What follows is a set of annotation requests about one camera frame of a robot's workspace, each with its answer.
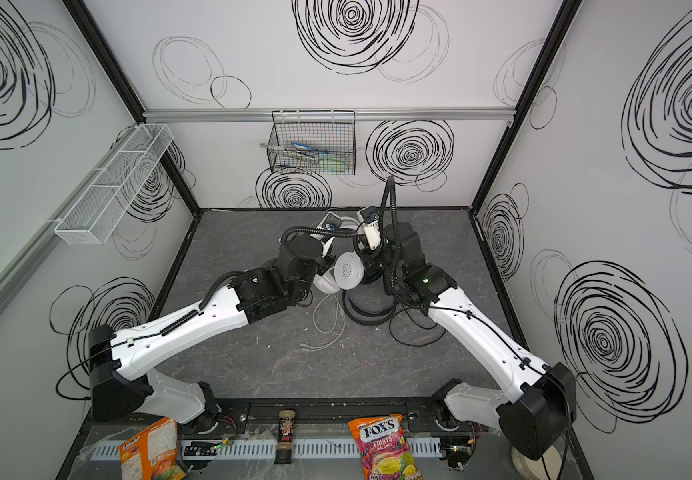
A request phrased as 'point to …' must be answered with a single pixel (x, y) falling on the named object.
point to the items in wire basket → (325, 160)
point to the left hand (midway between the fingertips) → (320, 231)
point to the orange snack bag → (152, 454)
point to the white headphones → (348, 274)
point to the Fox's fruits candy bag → (384, 450)
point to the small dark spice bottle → (285, 438)
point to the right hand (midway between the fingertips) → (359, 233)
